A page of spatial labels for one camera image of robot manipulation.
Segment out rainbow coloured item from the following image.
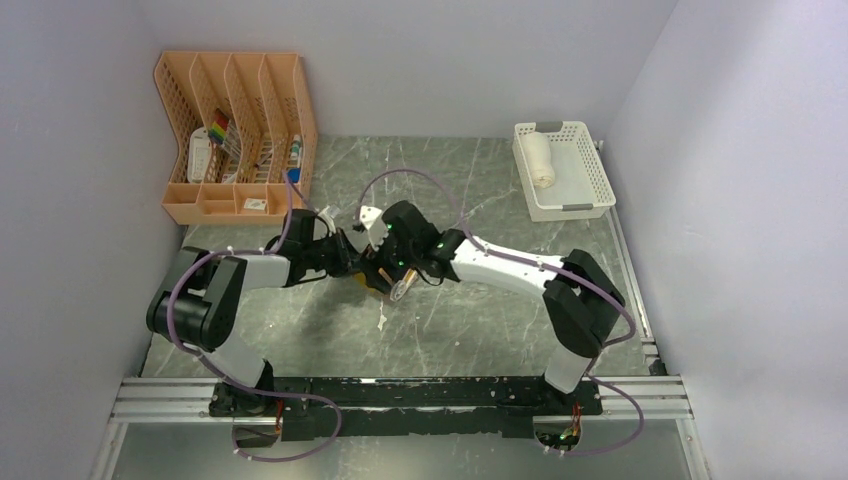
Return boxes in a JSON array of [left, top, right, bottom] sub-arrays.
[[207, 109, 230, 146]]

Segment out blue capped white bottle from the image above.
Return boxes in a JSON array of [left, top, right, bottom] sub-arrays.
[[285, 134, 303, 184]]

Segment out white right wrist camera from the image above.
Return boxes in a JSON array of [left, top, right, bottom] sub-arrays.
[[359, 206, 390, 251]]

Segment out aluminium frame rail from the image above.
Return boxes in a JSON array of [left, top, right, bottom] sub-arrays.
[[90, 375, 712, 479]]

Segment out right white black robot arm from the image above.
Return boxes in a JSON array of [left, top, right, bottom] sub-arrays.
[[357, 201, 625, 414]]

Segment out orange plastic file organizer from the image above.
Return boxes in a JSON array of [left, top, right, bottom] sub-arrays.
[[154, 51, 318, 225]]

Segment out white plastic basket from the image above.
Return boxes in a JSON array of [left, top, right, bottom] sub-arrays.
[[512, 121, 616, 222]]

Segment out yellow brown towel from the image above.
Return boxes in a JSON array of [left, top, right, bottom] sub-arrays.
[[351, 248, 420, 305]]

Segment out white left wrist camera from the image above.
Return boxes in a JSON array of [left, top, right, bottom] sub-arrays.
[[318, 205, 341, 232]]

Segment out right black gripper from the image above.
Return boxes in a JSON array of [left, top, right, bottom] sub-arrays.
[[356, 224, 421, 293]]

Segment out white remote control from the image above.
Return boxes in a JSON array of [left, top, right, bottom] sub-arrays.
[[186, 127, 213, 183]]

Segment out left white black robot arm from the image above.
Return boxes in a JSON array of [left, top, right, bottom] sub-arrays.
[[146, 209, 359, 416]]

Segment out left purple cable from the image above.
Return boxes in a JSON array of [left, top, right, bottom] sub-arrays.
[[165, 170, 344, 464]]

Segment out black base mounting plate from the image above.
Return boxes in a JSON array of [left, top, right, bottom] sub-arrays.
[[207, 376, 602, 441]]

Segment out purple cable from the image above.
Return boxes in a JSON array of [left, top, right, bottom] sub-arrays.
[[165, 170, 344, 464], [357, 168, 645, 460]]

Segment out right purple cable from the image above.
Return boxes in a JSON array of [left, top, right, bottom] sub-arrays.
[[357, 168, 645, 460]]

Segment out cream white towel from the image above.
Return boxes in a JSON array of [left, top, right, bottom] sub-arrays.
[[521, 132, 556, 189]]

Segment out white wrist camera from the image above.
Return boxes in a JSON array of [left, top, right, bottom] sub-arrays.
[[359, 206, 390, 251], [318, 205, 341, 232]]

